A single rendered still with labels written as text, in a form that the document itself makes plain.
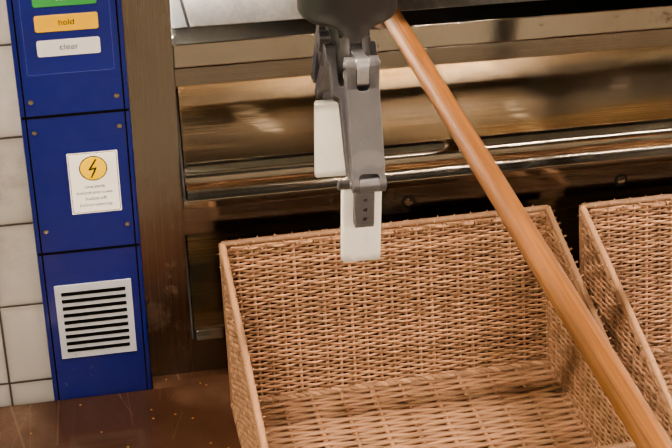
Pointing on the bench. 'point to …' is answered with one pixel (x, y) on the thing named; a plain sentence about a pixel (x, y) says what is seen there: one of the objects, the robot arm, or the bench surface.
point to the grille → (95, 318)
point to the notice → (94, 182)
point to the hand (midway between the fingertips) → (345, 202)
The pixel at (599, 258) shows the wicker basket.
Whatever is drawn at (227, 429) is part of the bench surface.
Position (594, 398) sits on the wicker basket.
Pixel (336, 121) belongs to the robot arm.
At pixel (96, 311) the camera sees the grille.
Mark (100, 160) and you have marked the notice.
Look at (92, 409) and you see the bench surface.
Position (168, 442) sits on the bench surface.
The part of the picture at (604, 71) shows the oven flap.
